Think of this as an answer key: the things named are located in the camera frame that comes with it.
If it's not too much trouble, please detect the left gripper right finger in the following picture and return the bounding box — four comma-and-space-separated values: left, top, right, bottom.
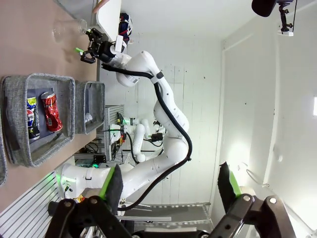
210, 161, 298, 238

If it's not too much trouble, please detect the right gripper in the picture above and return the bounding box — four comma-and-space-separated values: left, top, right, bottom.
75, 28, 115, 64

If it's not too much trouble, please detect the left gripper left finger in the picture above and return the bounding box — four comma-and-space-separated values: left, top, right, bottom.
48, 165, 136, 238

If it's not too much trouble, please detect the clear plastic cup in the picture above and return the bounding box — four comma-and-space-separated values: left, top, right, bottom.
52, 19, 88, 43

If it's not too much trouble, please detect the crushed red soda can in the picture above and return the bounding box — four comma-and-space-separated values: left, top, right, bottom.
40, 91, 64, 132

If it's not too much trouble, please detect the black Pepsi can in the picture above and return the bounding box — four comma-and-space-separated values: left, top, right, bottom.
26, 96, 41, 140

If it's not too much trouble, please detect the large white table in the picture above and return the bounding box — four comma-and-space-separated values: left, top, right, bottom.
93, 0, 122, 38

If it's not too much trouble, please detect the navy red white bag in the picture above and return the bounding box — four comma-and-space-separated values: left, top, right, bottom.
119, 12, 135, 41

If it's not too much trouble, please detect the grey fabric basket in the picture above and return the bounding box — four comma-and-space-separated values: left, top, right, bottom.
74, 80, 106, 135
0, 119, 8, 186
1, 73, 76, 167

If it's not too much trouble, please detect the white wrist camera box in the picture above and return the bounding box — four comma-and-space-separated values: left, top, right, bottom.
109, 34, 128, 55

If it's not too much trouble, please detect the black cable conduit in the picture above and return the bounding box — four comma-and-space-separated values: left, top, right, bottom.
101, 63, 193, 212

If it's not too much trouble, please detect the aluminium profile frame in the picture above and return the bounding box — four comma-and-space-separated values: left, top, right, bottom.
103, 104, 126, 163

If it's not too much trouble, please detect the aluminium base plate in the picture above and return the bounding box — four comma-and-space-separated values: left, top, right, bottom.
0, 171, 62, 238

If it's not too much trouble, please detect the black camera on mount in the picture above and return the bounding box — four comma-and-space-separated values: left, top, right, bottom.
251, 0, 296, 37

